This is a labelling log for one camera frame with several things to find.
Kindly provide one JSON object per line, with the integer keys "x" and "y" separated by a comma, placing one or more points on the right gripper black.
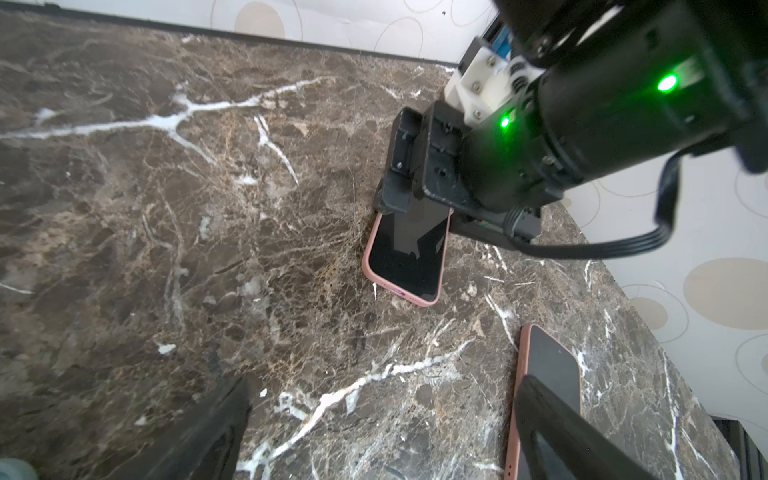
{"x": 490, "y": 181}

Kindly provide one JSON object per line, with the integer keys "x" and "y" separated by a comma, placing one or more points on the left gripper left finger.
{"x": 204, "y": 444}

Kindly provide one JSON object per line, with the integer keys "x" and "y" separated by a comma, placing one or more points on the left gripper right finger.
{"x": 559, "y": 444}

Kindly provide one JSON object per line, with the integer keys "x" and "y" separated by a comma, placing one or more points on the pink cased smartphone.
{"x": 405, "y": 253}

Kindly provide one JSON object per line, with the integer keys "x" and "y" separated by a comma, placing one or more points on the light blue phone case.
{"x": 16, "y": 469}

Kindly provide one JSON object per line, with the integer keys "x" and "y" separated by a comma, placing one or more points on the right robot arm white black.
{"x": 596, "y": 87}

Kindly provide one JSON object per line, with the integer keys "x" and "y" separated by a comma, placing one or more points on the black smartphone rose edge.
{"x": 545, "y": 358}

